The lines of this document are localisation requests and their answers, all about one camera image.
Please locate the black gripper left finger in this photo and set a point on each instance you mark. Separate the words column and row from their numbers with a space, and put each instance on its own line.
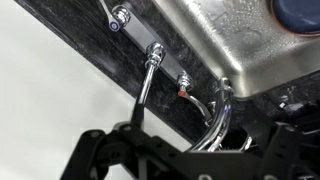
column 110, row 150

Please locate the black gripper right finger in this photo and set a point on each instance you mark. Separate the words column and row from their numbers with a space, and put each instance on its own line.
column 283, row 156

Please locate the chrome gooseneck tap spout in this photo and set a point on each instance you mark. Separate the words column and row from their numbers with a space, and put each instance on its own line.
column 148, row 76

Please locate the stainless steel sink basin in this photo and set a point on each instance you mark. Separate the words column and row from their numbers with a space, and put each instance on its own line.
column 233, row 40

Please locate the dark blue round plate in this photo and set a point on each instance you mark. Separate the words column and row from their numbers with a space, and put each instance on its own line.
column 300, row 13

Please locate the chrome faucet base plate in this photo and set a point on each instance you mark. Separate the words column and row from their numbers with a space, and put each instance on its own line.
column 140, row 33

